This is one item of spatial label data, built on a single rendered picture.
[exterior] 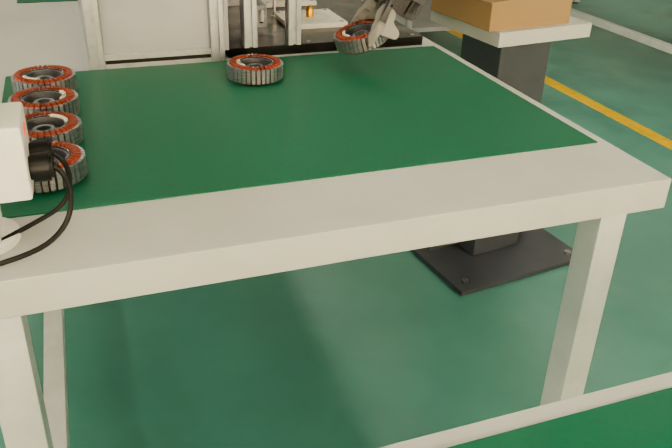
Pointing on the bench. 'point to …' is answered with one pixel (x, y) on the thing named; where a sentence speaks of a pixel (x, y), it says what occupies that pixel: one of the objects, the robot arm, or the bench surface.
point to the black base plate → (268, 41)
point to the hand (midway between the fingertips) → (357, 36)
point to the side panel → (151, 4)
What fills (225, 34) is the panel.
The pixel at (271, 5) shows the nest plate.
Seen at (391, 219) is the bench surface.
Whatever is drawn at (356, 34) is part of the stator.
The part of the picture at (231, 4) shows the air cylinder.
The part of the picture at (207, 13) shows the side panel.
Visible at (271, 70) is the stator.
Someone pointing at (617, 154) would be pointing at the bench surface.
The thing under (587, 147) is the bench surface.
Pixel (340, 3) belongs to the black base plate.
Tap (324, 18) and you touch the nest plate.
